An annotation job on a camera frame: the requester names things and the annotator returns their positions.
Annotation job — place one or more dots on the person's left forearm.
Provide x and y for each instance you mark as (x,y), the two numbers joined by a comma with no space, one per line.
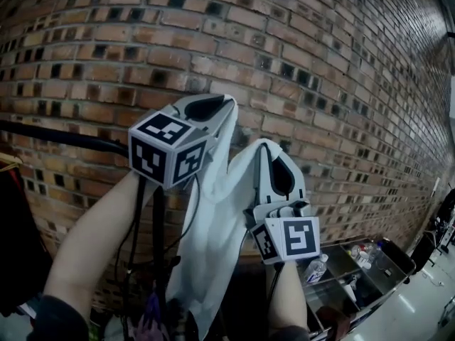
(89,233)

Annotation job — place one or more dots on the stainless steel cart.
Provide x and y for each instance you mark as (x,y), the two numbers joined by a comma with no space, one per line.
(391,279)

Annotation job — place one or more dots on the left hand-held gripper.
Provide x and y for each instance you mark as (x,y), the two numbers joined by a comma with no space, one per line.
(167,144)

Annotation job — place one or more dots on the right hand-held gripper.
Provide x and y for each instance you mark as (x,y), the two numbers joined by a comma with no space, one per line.
(295,236)

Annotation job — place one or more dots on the clear bottle purple label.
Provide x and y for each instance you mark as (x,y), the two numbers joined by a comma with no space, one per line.
(316,270)

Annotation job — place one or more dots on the brown cloth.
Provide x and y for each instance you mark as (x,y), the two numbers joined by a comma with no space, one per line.
(332,320)

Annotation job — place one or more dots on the black metal clothes rack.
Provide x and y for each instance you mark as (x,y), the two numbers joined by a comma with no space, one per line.
(53,135)

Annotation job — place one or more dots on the person's right forearm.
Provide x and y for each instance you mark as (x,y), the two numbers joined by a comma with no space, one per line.
(288,297)

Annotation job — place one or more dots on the white garment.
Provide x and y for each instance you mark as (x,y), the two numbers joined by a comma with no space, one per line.
(213,243)

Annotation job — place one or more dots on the white bottle red cap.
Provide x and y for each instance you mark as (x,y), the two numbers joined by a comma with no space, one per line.
(360,258)

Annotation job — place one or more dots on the black hanging garment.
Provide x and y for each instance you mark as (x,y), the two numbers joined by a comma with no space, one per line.
(17,226)

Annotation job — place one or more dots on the wooden clothes hanger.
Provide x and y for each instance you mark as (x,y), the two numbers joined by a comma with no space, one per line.
(9,167)

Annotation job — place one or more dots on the person's dark grey sweater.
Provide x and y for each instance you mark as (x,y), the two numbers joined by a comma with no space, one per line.
(60,322)

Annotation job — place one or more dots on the purple cloth bag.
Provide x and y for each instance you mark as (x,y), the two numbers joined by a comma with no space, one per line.
(151,318)

